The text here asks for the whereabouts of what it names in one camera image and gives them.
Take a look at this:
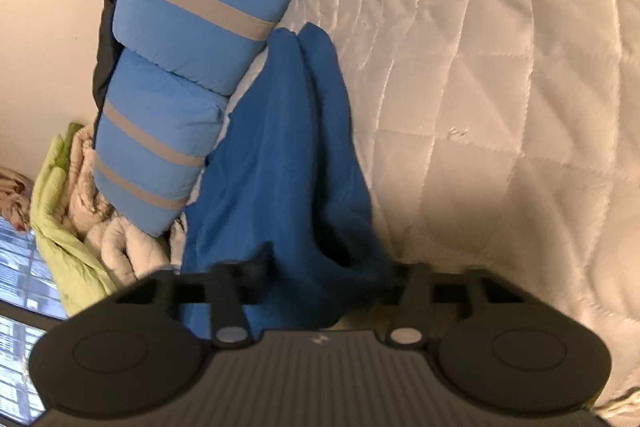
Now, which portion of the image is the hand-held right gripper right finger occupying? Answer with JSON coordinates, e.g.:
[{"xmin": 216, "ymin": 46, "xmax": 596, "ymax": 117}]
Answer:
[{"xmin": 383, "ymin": 262, "xmax": 527, "ymax": 348}]

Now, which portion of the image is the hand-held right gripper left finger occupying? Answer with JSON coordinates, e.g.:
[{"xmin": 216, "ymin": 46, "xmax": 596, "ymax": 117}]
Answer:
[{"xmin": 116, "ymin": 259, "xmax": 274, "ymax": 349}]

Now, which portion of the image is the blue sweatshirt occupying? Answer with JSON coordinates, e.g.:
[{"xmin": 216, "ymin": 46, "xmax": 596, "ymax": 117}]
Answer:
[{"xmin": 180, "ymin": 22, "xmax": 402, "ymax": 334}]

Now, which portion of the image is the white quilted comforter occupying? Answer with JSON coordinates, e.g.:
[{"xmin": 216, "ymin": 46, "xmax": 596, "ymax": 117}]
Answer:
[{"xmin": 67, "ymin": 127, "xmax": 189, "ymax": 289}]

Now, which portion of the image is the light green blanket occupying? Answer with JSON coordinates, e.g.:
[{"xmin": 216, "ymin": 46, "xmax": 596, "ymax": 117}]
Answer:
[{"xmin": 30, "ymin": 122, "xmax": 119, "ymax": 319}]

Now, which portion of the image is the white quilted bed cover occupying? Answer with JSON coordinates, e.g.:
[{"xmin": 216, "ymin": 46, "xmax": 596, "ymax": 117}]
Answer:
[{"xmin": 220, "ymin": 0, "xmax": 640, "ymax": 418}]

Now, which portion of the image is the beige quilt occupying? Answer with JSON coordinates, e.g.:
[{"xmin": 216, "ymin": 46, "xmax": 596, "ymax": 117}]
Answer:
[{"xmin": 0, "ymin": 166, "xmax": 37, "ymax": 234}]

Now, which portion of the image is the black garment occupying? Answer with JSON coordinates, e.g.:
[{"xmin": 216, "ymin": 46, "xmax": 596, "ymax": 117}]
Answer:
[{"xmin": 91, "ymin": 0, "xmax": 126, "ymax": 112}]

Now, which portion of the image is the window with dark frame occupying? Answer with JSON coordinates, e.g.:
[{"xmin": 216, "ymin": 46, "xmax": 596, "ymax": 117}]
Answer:
[{"xmin": 0, "ymin": 216, "xmax": 70, "ymax": 424}]

